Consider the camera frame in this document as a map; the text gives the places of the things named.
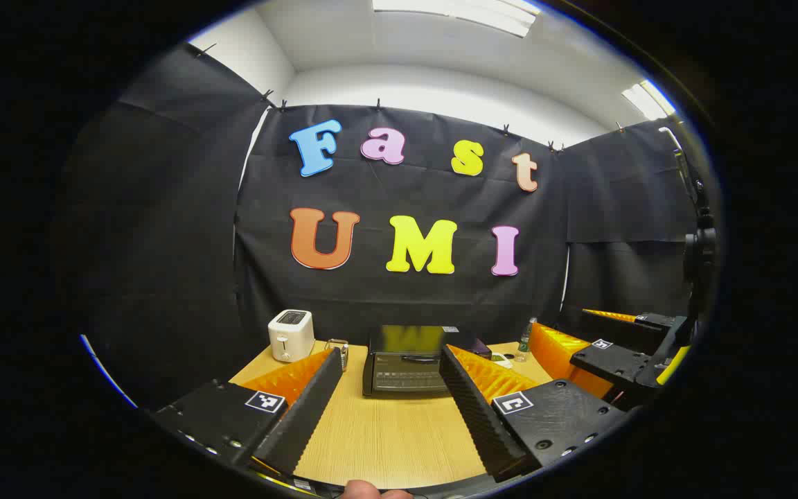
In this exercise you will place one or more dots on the black tripod stand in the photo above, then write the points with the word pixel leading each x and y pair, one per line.
pixel 700 253

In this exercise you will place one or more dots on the small ceiling light panel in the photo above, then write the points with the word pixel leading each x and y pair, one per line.
pixel 648 99

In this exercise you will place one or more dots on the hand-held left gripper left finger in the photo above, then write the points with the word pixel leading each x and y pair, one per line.
pixel 305 416

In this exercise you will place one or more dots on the black electric oven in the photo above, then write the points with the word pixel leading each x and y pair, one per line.
pixel 406 367

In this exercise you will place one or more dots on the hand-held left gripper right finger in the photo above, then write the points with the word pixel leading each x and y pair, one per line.
pixel 472 409

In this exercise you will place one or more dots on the clear plastic water bottle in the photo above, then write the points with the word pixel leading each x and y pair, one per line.
pixel 525 339

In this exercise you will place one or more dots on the black backdrop cloth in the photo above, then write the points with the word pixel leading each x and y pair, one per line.
pixel 406 197

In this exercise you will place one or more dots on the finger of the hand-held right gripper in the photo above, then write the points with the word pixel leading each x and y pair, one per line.
pixel 638 329
pixel 610 364

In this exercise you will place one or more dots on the white toaster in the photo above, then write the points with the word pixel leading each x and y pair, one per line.
pixel 290 336

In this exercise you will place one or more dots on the large ceiling light panel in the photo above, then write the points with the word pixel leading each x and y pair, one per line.
pixel 461 14

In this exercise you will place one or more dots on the small white dish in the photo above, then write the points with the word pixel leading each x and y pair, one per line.
pixel 501 360

